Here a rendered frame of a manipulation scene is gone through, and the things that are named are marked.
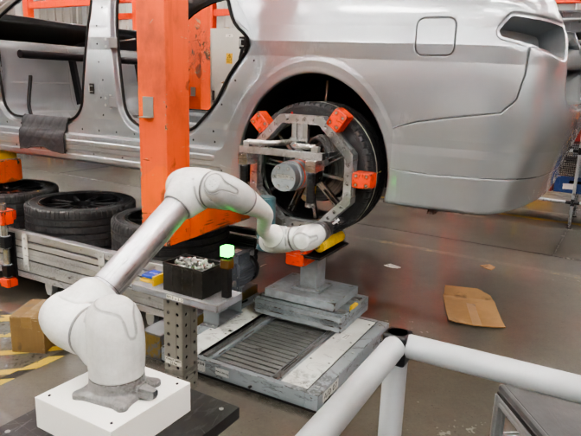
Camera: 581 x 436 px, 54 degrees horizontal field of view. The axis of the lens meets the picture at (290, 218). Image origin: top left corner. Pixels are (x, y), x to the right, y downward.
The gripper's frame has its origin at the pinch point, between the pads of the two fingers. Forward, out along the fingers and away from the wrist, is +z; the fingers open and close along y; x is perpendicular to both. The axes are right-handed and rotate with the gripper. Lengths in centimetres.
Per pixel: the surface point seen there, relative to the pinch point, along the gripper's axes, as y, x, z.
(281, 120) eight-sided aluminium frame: 10, 54, -5
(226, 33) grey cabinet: -152, 321, 381
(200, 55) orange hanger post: -122, 242, 227
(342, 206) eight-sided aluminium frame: 8.0, 4.4, -5.1
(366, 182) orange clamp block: 23.8, 5.5, -4.9
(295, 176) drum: 5.3, 26.6, -19.1
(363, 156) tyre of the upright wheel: 27.5, 16.7, 3.6
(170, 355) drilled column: -62, -5, -74
